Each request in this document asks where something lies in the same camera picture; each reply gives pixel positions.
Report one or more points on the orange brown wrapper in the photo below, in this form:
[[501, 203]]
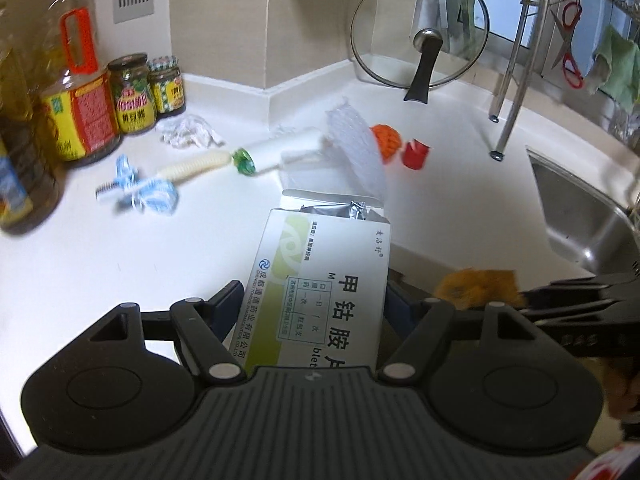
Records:
[[470, 288]]

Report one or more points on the soybean paste jar black lid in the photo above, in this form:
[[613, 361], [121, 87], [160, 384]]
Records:
[[132, 94]]

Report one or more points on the glass pot lid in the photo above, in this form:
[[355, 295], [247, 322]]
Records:
[[417, 46]]

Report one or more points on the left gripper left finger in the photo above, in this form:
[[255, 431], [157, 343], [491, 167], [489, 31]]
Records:
[[201, 327]]

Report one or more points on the red handled scissors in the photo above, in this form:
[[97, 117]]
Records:
[[565, 24]]

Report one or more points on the large dark oil bottle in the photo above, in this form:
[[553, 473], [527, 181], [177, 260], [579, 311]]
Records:
[[30, 180]]

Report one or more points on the green dish cloth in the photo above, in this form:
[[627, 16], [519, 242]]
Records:
[[615, 69]]

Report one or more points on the stainless steel sink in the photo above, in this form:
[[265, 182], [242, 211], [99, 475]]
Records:
[[583, 225]]

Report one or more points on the white green medicine box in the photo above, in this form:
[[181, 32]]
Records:
[[315, 296]]

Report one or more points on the orange mesh net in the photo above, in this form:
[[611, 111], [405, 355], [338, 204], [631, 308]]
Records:
[[388, 140]]

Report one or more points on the white tissue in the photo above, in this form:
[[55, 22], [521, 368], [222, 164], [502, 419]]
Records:
[[189, 131]]

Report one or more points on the checkered lid sauce jar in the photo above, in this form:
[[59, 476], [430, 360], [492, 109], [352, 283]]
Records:
[[165, 79]]

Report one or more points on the oil bottle red handle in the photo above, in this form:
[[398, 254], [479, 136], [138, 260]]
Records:
[[73, 84]]

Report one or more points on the blue face mask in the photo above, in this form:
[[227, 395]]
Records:
[[160, 197]]

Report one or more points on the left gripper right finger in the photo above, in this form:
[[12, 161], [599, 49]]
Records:
[[423, 327]]

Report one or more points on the steel dish rack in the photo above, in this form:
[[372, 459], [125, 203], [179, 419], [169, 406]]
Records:
[[525, 60]]

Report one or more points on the red plastic cup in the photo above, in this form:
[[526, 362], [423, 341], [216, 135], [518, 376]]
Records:
[[415, 154]]

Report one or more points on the white foam fruit net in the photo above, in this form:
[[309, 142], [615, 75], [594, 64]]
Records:
[[347, 165]]

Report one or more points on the white paper roll green end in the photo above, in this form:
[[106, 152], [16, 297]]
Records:
[[266, 155]]

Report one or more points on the person right hand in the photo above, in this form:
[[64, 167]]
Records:
[[619, 379]]

